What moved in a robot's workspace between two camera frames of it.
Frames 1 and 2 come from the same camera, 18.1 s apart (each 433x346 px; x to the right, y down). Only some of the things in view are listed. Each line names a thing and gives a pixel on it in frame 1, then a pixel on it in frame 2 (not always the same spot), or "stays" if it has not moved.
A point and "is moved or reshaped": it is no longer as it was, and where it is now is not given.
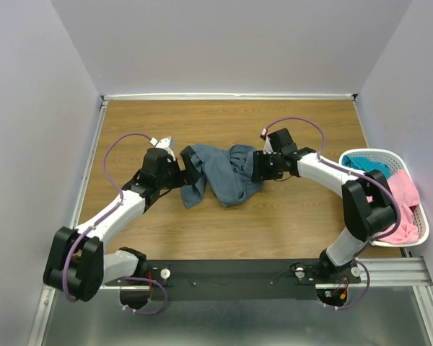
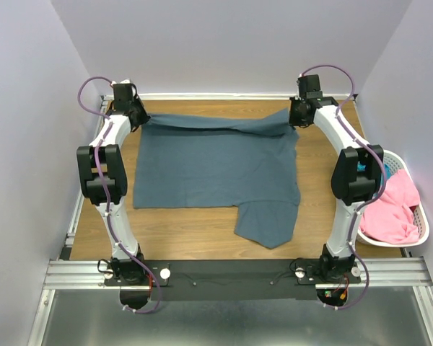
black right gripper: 258,161 -> 294,121
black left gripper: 191,174 -> 143,116
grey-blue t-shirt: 228,174 is moved or reshaped
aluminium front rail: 394,272 stays
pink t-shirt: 405,189 stays
